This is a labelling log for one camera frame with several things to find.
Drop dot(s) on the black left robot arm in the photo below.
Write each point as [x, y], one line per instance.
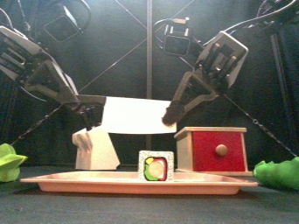
[23, 11]

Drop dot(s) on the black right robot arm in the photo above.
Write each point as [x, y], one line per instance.
[269, 16]

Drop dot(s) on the toy sushi roll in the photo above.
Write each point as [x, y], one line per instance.
[157, 166]

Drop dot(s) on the white toy knife block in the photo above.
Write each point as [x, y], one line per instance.
[95, 151]

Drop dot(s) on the wooden box with red drawer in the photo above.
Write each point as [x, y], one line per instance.
[217, 150]

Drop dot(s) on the pink plastic tray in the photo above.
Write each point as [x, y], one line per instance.
[129, 183]

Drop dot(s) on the green toy lettuce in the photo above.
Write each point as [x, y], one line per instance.
[10, 163]
[278, 175]

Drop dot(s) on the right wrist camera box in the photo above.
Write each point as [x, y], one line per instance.
[177, 40]

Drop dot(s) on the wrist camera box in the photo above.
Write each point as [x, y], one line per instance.
[62, 24]
[177, 40]

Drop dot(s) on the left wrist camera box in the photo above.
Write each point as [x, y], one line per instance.
[62, 24]

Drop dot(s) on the vertical metal frame pole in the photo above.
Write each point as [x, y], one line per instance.
[149, 58]

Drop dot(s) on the black frame post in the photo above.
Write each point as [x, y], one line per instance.
[281, 87]

